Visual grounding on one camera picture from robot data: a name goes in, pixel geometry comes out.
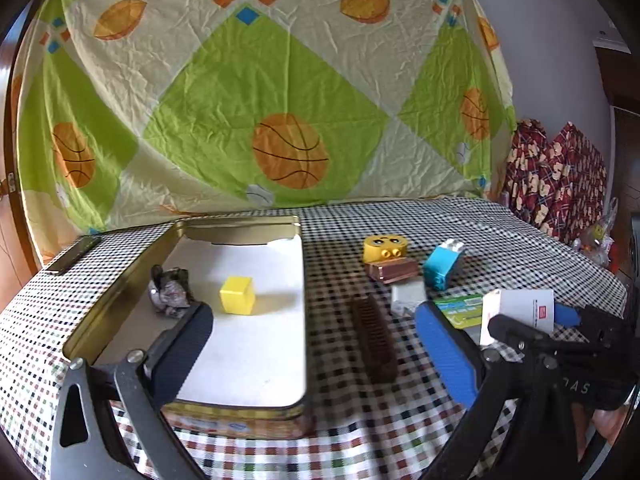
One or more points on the copper coloured box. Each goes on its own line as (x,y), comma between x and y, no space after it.
(392,270)

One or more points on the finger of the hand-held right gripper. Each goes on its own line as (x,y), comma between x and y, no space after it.
(507,330)
(567,316)

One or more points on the plastic bag with smiley toy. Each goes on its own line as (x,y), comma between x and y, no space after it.
(597,232)

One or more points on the white card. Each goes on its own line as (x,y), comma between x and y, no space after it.
(525,305)

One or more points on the crumpled foil wrapper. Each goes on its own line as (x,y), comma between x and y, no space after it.
(172,292)

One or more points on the checked tablecloth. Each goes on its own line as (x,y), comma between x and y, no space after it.
(350,230)

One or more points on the blue toy block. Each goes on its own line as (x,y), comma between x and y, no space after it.
(442,267)

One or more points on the person's right forearm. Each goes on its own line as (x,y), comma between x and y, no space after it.
(607,427)

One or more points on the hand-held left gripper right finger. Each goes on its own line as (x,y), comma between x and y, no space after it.
(445,355)

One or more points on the red patterned cushions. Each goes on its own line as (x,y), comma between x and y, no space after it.
(575,185)

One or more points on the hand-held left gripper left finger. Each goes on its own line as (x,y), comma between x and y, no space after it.
(182,345)

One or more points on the gold metal tin box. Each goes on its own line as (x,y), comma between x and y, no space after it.
(260,360)

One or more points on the red printed fabric bag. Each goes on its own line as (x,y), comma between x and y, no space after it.
(525,170)

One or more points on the white charger plug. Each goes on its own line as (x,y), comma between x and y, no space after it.
(407,294)

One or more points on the wooden cabinet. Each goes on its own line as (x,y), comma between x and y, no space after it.
(622,125)

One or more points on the green card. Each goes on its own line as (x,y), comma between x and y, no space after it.
(462,310)

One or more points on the basketball printed bedsheet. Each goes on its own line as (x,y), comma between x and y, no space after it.
(250,85)

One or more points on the brown comb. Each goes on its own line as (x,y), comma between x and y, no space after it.
(372,340)

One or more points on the yellow cube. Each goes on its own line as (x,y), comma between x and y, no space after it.
(238,296)

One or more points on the wooden door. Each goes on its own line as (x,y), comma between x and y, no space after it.
(10,210)

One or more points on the yellow face toy block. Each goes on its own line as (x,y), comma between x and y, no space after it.
(382,245)

